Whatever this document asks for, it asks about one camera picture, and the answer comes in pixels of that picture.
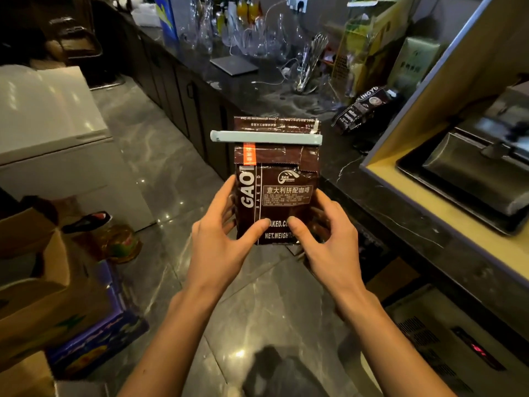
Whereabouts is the dark brown coffee bag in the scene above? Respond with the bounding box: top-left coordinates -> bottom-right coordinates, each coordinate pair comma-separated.
232,116 -> 322,246

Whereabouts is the blue and yellow box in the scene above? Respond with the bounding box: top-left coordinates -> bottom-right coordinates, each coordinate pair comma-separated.
153,0 -> 195,44

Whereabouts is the person's left forearm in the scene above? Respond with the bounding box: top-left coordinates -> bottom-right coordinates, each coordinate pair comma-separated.
117,285 -> 224,397

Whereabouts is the steel whisk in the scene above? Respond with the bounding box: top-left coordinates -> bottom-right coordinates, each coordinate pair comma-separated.
293,33 -> 330,95

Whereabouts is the person's left hand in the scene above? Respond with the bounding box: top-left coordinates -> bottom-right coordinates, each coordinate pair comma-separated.
181,174 -> 272,307

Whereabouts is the black rectangular tray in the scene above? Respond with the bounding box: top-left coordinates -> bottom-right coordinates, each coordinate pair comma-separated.
395,127 -> 529,237

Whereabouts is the dark steel container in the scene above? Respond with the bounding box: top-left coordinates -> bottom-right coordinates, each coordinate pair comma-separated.
421,80 -> 529,218

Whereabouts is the blue printed carton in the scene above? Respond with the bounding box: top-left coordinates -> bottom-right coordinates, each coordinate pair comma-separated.
45,260 -> 150,381

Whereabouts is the black base cabinet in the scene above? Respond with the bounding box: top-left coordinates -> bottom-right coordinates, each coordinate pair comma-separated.
117,20 -> 245,183

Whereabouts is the person's right forearm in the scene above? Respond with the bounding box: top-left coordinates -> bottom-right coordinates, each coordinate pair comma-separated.
334,287 -> 457,397

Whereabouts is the light blue sealing clip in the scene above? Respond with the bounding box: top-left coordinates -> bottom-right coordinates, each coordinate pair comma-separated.
209,130 -> 323,147

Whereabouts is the colourful round bowl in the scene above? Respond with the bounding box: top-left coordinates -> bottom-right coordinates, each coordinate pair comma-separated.
99,224 -> 143,265

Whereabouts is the yellow cardboard box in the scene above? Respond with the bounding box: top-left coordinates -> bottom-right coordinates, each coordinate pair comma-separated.
330,0 -> 414,104

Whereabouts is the person's right hand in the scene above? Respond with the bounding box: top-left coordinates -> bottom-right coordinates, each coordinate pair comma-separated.
286,189 -> 369,310

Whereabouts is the row of clear glassware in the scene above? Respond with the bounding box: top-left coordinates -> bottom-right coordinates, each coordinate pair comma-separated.
181,0 -> 315,62

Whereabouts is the brown cardboard box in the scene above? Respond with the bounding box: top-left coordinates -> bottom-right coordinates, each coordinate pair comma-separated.
0,206 -> 112,368

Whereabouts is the black flat tablet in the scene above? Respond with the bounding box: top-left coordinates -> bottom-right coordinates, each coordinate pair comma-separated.
209,55 -> 260,77

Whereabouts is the black chair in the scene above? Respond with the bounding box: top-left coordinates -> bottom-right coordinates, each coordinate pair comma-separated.
45,16 -> 125,92

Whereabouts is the yellow wooden shelf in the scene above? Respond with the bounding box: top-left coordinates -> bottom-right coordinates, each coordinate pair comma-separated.
359,0 -> 529,286

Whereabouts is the black and red handle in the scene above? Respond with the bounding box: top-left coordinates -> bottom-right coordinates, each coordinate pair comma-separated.
61,210 -> 113,235

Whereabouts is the grey appliance with red display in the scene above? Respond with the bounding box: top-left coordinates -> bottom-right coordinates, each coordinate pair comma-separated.
359,285 -> 529,397

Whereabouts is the white chest freezer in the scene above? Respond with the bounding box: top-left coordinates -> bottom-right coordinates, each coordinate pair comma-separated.
0,63 -> 157,232

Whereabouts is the green printed box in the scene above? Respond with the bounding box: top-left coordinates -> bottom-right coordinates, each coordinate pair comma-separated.
386,36 -> 443,92

